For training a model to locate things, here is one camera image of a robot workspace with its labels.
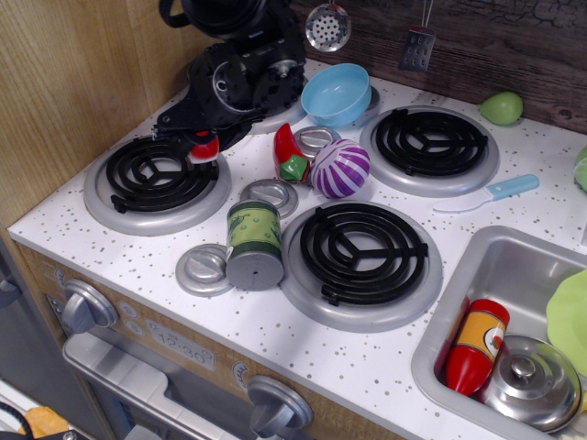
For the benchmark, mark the grey stovetop knob lower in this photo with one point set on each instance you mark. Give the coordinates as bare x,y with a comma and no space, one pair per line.
201,271

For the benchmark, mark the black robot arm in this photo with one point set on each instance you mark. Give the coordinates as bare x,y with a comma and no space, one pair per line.
254,71

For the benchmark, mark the red toy chili pepper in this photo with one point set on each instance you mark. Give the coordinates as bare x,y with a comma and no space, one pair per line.
290,162

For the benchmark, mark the grey stovetop knob upper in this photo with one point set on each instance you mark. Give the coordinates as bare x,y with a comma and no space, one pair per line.
281,194

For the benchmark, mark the red toy ketchup bottle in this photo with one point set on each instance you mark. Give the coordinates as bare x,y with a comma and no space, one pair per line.
470,361

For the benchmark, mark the grey oven door handle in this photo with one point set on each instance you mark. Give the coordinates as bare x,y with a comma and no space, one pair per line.
147,396

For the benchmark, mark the blue handled toy knife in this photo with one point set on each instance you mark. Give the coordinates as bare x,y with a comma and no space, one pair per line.
488,194

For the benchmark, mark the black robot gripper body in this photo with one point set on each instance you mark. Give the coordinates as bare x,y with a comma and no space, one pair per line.
222,92

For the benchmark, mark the black burner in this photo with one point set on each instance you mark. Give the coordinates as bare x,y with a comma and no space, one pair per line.
362,254
147,176
429,143

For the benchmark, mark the front left black burner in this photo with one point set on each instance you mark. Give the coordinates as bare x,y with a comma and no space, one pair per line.
147,176

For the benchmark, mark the left grey oven knob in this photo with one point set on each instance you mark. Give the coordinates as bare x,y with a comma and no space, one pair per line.
86,308

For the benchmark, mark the steel pot lid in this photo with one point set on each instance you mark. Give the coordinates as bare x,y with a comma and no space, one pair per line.
533,383

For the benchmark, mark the green toy cabbage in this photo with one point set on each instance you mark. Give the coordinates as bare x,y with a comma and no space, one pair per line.
580,169

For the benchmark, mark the light blue toy bowl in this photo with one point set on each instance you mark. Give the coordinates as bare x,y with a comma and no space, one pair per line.
338,95

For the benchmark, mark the steel slotted spatula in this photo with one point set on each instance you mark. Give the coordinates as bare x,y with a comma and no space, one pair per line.
419,43

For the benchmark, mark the front right black burner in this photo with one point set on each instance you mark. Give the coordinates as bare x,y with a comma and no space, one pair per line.
362,254

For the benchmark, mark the right grey oven knob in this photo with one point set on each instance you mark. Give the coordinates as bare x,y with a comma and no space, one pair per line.
279,412

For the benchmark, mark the grey stovetop knob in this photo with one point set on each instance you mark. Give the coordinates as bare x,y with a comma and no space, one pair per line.
281,194
201,271
311,139

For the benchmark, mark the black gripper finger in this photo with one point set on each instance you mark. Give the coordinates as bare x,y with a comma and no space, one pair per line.
231,135
179,141

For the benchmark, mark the grey stovetop knob back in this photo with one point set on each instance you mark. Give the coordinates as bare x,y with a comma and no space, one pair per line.
311,139

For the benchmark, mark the back right black burner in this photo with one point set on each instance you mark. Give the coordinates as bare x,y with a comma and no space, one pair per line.
429,143

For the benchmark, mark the green labelled toy can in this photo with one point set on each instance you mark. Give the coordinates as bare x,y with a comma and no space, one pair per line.
254,246

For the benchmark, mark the steel slotted skimmer spoon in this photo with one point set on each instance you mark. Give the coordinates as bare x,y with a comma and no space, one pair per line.
328,27

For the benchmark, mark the grey oven knob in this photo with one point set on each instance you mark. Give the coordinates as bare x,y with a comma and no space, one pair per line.
86,308
279,412

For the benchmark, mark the purple striped toy onion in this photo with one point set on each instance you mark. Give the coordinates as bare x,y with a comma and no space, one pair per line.
340,169

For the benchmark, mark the orange cloth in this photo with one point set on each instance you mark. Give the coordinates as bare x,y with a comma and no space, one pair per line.
44,421

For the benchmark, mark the light green toy plate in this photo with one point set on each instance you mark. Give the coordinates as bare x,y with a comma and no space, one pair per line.
566,320

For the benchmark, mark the green toy pear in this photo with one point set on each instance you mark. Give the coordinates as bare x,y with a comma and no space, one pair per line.
502,109

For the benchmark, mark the oven clock display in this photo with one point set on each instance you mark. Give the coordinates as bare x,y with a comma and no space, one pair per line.
182,345

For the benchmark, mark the red and white toy sushi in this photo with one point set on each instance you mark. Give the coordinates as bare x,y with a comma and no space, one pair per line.
205,149

